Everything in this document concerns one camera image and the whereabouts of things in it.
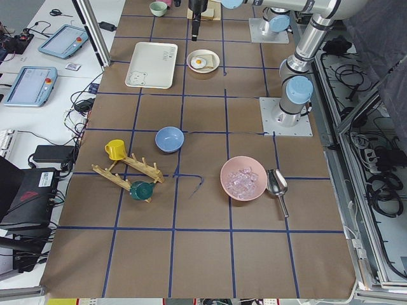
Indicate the black scissors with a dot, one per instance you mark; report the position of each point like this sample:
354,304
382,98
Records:
57,12

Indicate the white keyboard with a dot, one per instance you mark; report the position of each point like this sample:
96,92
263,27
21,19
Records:
8,138

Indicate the metal scoop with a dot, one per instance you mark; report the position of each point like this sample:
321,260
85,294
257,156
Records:
277,186

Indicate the upper teach pendant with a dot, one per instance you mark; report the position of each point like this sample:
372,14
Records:
64,42

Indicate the small sticker card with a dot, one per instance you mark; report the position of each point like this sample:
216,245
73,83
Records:
73,67

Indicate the light green bowl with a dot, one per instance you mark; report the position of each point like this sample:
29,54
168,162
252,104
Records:
158,8

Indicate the black power brick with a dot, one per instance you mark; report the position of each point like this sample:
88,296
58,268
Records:
52,154

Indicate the brown crust bread slice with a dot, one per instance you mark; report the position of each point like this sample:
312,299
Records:
208,14

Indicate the blue bowl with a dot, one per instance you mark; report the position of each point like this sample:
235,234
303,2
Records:
169,139

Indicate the teach pendant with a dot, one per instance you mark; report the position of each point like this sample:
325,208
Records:
32,87
64,42

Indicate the grey cloth cover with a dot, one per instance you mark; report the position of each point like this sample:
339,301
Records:
379,34

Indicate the dark green mug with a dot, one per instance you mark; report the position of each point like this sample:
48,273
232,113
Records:
141,190

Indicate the pink bowl with ice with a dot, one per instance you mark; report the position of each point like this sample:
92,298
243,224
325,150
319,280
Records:
243,178

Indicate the bread slice under egg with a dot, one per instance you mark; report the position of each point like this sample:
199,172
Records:
210,61

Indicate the lower teach pendant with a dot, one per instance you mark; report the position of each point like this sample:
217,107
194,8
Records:
32,87

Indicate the wooden cutting board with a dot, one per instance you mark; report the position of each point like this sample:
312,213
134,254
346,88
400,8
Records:
216,5

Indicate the cream bear tray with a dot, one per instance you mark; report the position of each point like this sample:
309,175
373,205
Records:
152,65

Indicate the black power adapter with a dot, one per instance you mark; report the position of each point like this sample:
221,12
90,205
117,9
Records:
107,26

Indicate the white round plate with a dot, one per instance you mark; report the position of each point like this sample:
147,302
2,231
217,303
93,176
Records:
197,53

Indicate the aluminium frame post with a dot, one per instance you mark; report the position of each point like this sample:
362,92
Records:
88,19

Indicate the yellow mug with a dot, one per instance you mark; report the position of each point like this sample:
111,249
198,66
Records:
116,149

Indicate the fried egg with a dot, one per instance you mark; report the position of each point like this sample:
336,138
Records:
198,62

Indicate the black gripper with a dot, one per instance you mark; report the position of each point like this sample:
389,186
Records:
197,6

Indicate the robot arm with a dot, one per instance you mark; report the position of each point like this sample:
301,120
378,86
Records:
296,88
267,14

